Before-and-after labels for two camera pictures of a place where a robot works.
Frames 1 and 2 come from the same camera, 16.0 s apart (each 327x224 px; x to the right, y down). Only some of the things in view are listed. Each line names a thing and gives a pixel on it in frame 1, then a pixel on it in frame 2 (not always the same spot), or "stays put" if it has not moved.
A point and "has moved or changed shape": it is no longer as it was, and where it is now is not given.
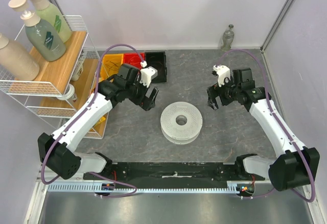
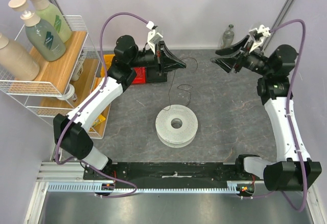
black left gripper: x=147 y=102 to x=159 y=60
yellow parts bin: x=111 y=63 stays put
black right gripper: x=216 y=94 to x=240 y=59
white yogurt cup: x=78 y=70 stays put
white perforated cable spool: x=181 y=122 has moved or changed shape
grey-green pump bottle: x=45 y=40 stays put
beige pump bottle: x=17 y=60 stays put
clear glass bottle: x=228 y=36 stays put
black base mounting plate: x=173 y=174 stays put
